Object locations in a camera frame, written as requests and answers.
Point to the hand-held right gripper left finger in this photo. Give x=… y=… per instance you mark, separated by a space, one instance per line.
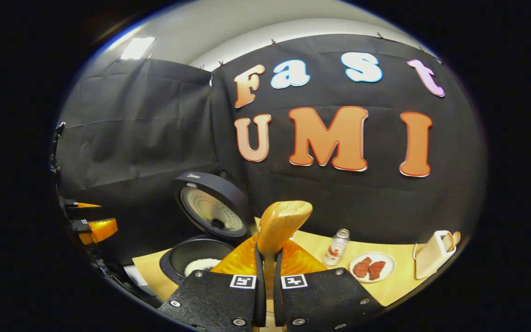
x=259 y=299

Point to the red meat piece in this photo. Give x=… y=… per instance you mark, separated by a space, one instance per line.
x=376 y=270
x=362 y=267

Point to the toast bread slice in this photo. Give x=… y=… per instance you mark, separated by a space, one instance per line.
x=448 y=241
x=456 y=237

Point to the clear plastic drink bottle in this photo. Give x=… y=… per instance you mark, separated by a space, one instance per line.
x=336 y=249

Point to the wooden spoon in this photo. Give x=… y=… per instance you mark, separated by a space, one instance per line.
x=284 y=221

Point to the white rice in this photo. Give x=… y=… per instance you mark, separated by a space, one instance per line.
x=201 y=266

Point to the black rice cooker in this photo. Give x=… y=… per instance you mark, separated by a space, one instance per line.
x=210 y=184

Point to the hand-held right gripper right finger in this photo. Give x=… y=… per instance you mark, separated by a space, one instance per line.
x=278 y=299

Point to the white toaster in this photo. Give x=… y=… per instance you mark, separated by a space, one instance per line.
x=431 y=258

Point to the white round plate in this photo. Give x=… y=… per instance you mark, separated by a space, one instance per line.
x=387 y=274

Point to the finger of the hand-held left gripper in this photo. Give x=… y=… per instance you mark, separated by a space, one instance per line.
x=83 y=204
x=99 y=229

